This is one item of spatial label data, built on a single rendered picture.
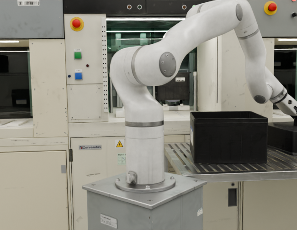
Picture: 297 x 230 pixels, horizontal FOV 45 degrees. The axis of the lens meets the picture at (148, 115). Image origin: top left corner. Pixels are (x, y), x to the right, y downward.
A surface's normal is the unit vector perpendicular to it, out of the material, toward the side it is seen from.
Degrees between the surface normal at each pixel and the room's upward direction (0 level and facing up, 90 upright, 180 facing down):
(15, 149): 90
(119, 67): 96
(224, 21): 108
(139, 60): 78
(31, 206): 90
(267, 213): 90
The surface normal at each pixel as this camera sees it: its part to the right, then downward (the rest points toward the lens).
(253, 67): -0.65, -0.10
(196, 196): 0.77, 0.06
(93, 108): 0.08, 0.11
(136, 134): -0.36, 0.11
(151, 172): 0.32, 0.10
